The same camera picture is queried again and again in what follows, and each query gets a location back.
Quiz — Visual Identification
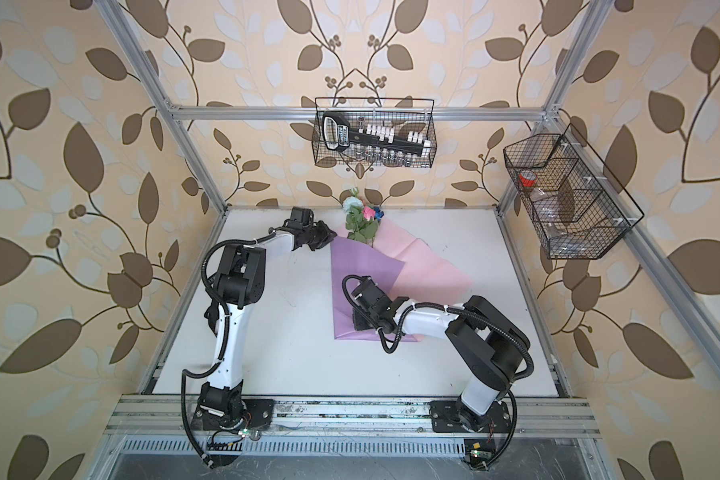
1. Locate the back black wire basket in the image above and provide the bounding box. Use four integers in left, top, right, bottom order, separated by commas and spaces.
311, 95, 437, 169

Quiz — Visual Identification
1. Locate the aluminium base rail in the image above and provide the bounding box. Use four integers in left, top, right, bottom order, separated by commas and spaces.
104, 395, 602, 439

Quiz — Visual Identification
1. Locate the small magenta fake flower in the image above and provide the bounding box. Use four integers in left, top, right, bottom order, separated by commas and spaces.
363, 207, 376, 221

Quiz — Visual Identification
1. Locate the right black wire basket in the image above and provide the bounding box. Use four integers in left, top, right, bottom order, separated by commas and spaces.
503, 124, 644, 260

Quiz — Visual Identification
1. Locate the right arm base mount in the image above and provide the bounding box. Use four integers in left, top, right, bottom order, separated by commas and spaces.
429, 400, 512, 435

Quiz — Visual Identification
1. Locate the black socket tool set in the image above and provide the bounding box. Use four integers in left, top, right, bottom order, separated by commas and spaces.
319, 111, 434, 156

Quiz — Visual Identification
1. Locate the pale green fake flower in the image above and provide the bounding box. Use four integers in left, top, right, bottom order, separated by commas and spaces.
340, 187, 365, 215

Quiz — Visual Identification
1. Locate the pink purple wrapping paper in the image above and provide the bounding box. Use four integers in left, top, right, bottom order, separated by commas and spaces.
330, 220, 474, 340

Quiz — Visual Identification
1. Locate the black wire basket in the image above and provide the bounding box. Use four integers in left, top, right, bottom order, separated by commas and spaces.
311, 95, 437, 169
503, 124, 644, 260

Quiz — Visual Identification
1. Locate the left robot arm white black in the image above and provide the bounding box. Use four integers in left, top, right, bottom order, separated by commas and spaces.
181, 207, 336, 429

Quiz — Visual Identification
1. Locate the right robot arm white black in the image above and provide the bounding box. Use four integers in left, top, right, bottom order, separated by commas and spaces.
341, 274, 535, 433

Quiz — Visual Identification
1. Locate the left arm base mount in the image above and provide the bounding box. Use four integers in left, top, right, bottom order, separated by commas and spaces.
190, 398, 275, 432

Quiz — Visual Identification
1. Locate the red capped clear bottle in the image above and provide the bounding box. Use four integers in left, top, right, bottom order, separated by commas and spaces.
518, 170, 563, 225

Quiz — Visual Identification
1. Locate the pink fake rose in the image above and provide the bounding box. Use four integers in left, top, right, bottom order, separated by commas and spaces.
345, 218, 379, 246

